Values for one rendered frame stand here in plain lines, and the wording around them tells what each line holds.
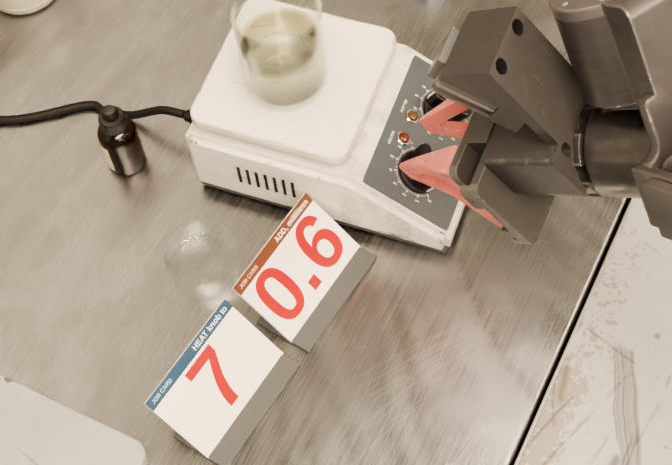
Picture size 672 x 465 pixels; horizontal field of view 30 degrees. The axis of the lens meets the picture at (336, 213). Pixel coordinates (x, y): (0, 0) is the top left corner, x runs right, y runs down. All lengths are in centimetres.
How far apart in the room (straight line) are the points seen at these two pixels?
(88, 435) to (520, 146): 36
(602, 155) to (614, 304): 23
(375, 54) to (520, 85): 25
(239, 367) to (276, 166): 14
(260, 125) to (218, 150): 4
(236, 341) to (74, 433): 13
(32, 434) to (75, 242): 16
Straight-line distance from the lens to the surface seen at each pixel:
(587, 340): 90
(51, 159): 100
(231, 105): 89
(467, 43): 68
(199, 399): 86
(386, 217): 89
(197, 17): 106
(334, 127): 87
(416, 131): 91
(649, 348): 90
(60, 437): 88
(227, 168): 92
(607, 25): 65
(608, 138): 70
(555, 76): 70
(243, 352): 87
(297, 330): 89
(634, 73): 66
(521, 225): 75
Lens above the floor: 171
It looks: 59 degrees down
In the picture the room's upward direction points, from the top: 7 degrees counter-clockwise
